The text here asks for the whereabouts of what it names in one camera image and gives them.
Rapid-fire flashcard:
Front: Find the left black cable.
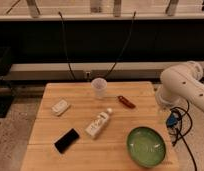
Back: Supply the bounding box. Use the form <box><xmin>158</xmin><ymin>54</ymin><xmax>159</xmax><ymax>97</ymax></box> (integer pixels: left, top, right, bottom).
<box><xmin>57</xmin><ymin>11</ymin><xmax>77</xmax><ymax>81</ymax></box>

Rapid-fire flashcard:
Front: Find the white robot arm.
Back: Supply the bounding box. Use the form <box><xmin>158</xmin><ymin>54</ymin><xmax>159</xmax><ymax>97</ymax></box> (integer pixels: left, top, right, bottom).
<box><xmin>155</xmin><ymin>61</ymin><xmax>204</xmax><ymax>112</ymax></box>

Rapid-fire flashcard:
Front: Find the dark cabinet at left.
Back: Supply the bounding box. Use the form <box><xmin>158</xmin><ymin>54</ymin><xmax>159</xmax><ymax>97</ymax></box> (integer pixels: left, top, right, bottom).
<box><xmin>0</xmin><ymin>47</ymin><xmax>14</xmax><ymax>118</ymax></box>

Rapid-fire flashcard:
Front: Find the wall power outlet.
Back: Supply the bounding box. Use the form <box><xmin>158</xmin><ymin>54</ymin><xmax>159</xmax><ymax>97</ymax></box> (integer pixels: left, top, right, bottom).
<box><xmin>84</xmin><ymin>71</ymin><xmax>91</xmax><ymax>80</ymax></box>

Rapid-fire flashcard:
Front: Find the right black cable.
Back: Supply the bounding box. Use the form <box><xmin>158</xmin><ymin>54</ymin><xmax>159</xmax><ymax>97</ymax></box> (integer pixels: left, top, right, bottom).
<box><xmin>103</xmin><ymin>10</ymin><xmax>137</xmax><ymax>80</ymax></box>

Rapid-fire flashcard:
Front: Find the green ceramic bowl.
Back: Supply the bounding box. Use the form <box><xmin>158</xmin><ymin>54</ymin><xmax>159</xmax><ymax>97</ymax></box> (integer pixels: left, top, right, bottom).
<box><xmin>126</xmin><ymin>126</ymin><xmax>166</xmax><ymax>168</ymax></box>

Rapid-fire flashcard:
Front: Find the blue connector box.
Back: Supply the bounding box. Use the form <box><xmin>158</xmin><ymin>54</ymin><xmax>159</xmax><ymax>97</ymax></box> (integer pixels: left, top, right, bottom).
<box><xmin>166</xmin><ymin>113</ymin><xmax>180</xmax><ymax>127</ymax></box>

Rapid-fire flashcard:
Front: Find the clear plastic cup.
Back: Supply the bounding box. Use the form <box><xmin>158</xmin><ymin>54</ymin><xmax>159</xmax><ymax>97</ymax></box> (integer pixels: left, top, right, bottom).
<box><xmin>91</xmin><ymin>78</ymin><xmax>107</xmax><ymax>99</ymax></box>

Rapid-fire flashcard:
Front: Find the white lotion bottle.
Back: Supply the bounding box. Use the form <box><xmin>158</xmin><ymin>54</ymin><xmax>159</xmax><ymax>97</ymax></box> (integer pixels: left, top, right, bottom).
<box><xmin>85</xmin><ymin>108</ymin><xmax>113</xmax><ymax>139</ymax></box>

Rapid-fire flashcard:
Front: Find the black rectangular block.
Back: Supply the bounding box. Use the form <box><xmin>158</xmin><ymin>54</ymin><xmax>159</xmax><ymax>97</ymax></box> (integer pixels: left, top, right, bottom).
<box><xmin>54</xmin><ymin>129</ymin><xmax>79</xmax><ymax>154</ymax></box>

